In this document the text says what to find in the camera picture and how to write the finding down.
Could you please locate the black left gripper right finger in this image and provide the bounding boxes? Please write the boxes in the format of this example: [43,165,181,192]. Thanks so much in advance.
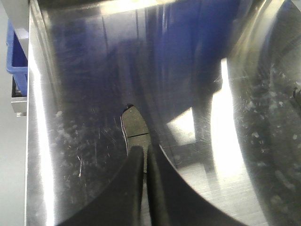
[147,145,242,226]

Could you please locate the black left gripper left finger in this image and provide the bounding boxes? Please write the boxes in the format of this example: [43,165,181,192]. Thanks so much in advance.
[60,146,144,226]

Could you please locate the dark brake pad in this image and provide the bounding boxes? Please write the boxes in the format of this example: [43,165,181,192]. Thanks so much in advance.
[120,104,151,157]

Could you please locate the small blue floor bin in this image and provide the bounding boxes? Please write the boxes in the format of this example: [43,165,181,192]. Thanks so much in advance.
[6,20,28,97]

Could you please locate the stainless steel rack frame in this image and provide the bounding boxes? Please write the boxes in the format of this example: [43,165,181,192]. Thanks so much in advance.
[1,0,29,116]

